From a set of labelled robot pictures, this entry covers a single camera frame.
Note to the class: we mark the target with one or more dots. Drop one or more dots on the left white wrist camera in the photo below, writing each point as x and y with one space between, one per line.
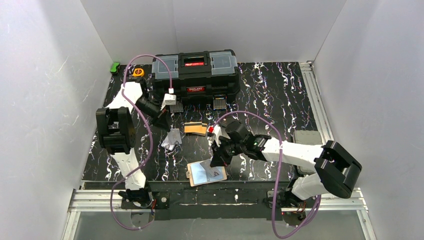
168 100

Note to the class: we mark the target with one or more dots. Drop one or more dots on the black toolbox with clear lids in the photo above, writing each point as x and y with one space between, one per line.
197 78

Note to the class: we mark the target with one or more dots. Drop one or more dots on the green plastic object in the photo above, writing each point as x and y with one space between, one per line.
115 68

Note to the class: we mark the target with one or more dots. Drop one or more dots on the white aluminium table rail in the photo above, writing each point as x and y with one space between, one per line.
315 99

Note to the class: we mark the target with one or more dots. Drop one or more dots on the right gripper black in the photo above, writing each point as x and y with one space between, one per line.
221 150

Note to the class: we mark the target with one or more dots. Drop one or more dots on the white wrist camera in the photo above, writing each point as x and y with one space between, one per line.
215 134
168 100

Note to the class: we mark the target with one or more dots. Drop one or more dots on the front aluminium rail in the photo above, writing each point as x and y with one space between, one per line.
212 214

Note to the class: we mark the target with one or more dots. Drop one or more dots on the yellow tape measure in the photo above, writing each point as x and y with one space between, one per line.
138 73

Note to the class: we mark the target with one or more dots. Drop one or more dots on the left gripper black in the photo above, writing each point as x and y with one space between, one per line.
161 117

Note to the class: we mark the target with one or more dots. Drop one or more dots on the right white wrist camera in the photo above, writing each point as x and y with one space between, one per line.
215 134

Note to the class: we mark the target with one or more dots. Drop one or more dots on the tan card holder with sleeves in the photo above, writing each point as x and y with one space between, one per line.
200 173

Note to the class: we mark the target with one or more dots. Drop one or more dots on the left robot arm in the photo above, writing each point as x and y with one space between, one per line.
117 134

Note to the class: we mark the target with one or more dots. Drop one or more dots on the gold card stack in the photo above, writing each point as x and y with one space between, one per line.
195 128

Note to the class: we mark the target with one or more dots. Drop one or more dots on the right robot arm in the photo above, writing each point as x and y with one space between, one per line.
334 170

